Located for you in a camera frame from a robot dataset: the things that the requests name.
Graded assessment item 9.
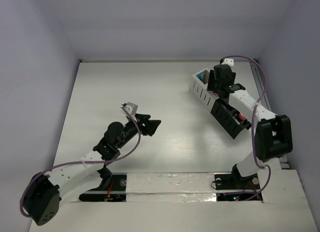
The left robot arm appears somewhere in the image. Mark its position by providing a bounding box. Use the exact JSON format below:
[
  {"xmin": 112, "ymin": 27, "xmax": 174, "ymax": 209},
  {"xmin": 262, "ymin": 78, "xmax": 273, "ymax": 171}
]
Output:
[{"xmin": 19, "ymin": 114, "xmax": 161, "ymax": 226}]

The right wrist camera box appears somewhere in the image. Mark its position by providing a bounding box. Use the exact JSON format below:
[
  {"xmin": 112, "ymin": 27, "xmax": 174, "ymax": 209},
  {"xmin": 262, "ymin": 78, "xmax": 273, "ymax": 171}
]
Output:
[{"xmin": 219, "ymin": 57, "xmax": 235, "ymax": 67}]

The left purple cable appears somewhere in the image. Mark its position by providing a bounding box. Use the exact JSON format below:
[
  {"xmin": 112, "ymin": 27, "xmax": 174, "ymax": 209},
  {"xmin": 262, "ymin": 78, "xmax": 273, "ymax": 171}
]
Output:
[{"xmin": 19, "ymin": 106, "xmax": 141, "ymax": 217}]

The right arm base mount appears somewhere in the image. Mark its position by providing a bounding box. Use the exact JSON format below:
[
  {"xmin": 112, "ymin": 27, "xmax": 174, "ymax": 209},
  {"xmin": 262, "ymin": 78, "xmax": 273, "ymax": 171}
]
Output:
[{"xmin": 210, "ymin": 165, "xmax": 263, "ymax": 202}]

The black slotted organizer box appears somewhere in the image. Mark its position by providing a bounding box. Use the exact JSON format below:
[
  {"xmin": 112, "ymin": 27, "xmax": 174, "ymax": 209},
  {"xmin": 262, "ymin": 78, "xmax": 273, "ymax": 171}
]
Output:
[{"xmin": 210, "ymin": 98, "xmax": 251, "ymax": 139}]

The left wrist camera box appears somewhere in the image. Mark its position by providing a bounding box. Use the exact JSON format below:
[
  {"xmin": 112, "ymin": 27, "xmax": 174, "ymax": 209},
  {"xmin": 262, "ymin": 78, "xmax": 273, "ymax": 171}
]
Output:
[{"xmin": 120, "ymin": 102, "xmax": 138, "ymax": 117}]

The white slotted organizer box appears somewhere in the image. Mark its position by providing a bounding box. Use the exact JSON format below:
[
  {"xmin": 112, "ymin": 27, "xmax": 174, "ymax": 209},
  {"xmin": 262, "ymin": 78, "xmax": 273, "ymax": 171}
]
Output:
[{"xmin": 189, "ymin": 68, "xmax": 218, "ymax": 112}]

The black highlighter blue cap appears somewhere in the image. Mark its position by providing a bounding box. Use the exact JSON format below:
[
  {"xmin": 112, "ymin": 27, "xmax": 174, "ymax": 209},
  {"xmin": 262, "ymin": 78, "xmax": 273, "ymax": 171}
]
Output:
[{"xmin": 196, "ymin": 73, "xmax": 203, "ymax": 80}]

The pink round cap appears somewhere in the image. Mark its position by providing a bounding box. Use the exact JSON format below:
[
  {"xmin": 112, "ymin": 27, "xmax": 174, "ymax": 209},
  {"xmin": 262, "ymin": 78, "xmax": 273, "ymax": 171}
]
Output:
[{"xmin": 238, "ymin": 113, "xmax": 246, "ymax": 120}]

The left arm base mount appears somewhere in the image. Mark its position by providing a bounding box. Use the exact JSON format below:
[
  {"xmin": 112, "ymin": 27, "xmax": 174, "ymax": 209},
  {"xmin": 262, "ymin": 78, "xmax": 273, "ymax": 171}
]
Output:
[{"xmin": 78, "ymin": 166, "xmax": 127, "ymax": 202}]

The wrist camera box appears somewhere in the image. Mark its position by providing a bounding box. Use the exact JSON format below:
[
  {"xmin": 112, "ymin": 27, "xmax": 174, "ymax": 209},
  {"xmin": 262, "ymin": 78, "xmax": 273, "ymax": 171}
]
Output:
[
  {"xmin": 120, "ymin": 102, "xmax": 138, "ymax": 117},
  {"xmin": 219, "ymin": 57, "xmax": 235, "ymax": 67}
]

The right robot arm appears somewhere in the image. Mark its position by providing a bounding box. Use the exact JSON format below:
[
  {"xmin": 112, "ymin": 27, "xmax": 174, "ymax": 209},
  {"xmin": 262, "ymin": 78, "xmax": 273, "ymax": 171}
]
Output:
[{"xmin": 207, "ymin": 64, "xmax": 293, "ymax": 188}]

